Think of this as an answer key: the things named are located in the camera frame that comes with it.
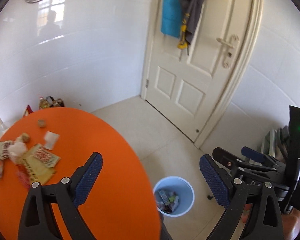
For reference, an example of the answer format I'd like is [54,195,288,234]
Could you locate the cream door handle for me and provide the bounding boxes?
[216,35,240,69]

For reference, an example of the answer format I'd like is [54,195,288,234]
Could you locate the brown bag on floor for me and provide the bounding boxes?
[23,96,65,118]

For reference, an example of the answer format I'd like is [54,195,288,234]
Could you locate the grey garment on door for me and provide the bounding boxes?
[179,0,204,44]

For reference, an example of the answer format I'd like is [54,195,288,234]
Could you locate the white panelled door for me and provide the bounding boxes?
[141,0,263,147]

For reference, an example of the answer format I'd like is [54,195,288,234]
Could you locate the crumpled white tissue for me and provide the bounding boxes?
[7,142,28,165]

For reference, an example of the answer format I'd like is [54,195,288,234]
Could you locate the orange stool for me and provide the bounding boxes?
[241,204,300,239]

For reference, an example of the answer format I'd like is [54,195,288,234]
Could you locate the light blue trash bin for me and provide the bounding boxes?
[153,176,195,217]

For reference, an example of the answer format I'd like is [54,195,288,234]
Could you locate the brown food ball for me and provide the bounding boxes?
[37,119,46,128]
[15,133,30,143]

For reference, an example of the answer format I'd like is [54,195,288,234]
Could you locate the large yellow snack packet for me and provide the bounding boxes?
[18,152,56,185]

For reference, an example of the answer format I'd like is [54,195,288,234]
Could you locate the stacked items by wall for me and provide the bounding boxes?
[260,126,290,163]

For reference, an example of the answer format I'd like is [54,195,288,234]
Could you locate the small red snack packet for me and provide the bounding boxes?
[17,171,31,190]

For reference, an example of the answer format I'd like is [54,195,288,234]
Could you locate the yellow tool on door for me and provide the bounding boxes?
[177,13,190,55]

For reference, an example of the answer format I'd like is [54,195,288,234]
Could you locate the blue cloth on door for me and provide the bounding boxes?
[161,0,183,38]

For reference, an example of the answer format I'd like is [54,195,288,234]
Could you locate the green white snack wrapper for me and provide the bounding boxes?
[0,140,14,161]

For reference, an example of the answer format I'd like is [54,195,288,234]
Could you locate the round orange table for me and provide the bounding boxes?
[0,107,161,239]

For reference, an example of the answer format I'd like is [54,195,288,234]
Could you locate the red checkered snack packet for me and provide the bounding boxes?
[30,144,61,168]

